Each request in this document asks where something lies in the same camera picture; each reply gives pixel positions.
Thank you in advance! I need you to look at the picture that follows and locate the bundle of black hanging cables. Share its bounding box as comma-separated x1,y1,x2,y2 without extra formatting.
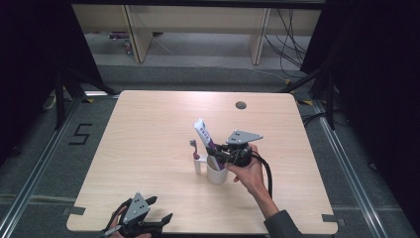
263,8,308,79

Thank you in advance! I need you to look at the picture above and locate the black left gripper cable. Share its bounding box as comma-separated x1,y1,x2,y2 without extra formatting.
100,197,134,238

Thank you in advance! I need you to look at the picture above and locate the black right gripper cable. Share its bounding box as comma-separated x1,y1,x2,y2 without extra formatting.
251,152,274,199

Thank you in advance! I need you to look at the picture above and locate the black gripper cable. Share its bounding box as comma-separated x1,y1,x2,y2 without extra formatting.
251,152,274,199
100,197,134,238

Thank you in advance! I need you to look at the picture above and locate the light wooden desk frame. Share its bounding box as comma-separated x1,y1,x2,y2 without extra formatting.
72,4,323,65

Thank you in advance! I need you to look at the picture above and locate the white and purple toothpaste tube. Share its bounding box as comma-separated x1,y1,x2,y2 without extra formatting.
192,118,227,172

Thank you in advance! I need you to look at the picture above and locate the black metal stand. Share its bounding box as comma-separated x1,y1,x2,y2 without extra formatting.
276,63,338,131
53,67,118,131

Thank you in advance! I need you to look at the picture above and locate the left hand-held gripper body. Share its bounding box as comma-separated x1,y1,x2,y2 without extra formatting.
118,191,163,238

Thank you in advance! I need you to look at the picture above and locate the aluminium floor rail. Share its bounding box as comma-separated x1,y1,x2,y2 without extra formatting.
311,98,389,238
0,93,83,238

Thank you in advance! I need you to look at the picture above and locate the person's left hand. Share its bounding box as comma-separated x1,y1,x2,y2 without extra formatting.
108,206,126,238

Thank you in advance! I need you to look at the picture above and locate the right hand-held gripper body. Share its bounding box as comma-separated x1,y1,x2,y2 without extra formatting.
225,130,263,168

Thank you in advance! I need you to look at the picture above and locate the person's right hand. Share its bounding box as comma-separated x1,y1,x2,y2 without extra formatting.
227,143,267,199

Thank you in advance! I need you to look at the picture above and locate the white cup with side holder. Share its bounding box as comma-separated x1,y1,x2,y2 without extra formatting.
193,155,230,185

